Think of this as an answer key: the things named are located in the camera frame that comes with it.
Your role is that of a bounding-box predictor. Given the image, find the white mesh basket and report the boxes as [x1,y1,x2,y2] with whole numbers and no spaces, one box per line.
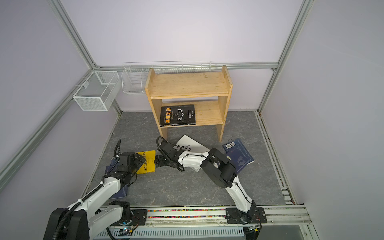
[73,71,122,112]

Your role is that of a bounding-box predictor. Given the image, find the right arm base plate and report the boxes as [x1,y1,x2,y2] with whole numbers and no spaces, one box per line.
[226,207,267,225]

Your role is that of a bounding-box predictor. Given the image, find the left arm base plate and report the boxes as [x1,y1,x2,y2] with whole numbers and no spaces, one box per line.
[112,209,148,227]

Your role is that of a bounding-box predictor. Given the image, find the white book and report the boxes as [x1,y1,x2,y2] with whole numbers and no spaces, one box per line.
[174,135,210,172]

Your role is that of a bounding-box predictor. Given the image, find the blue book with barcode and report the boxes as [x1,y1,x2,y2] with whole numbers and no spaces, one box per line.
[223,138,255,173]

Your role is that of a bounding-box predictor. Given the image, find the blue book with yellow label left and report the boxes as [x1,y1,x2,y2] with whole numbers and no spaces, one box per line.
[105,158,128,200]

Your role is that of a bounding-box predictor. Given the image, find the black book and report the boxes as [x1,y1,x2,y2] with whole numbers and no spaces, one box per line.
[159,105,196,127]

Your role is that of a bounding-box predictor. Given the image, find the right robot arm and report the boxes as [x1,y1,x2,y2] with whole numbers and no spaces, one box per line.
[158,142,260,224]

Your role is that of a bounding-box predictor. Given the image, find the white wire rack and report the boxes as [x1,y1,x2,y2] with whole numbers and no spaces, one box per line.
[121,61,212,94]

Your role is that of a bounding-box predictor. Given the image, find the aluminium front rail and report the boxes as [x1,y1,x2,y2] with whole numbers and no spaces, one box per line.
[94,205,319,240]

